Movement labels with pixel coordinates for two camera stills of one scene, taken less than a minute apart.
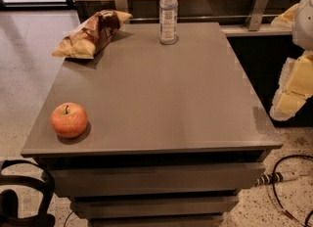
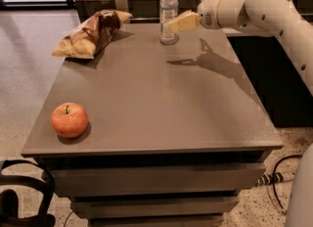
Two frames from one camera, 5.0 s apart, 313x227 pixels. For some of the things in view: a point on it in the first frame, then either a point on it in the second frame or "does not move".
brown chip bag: (90, 37) does not move
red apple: (68, 119) does not move
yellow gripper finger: (295, 84) to (189, 21)
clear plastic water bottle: (168, 16) does not move
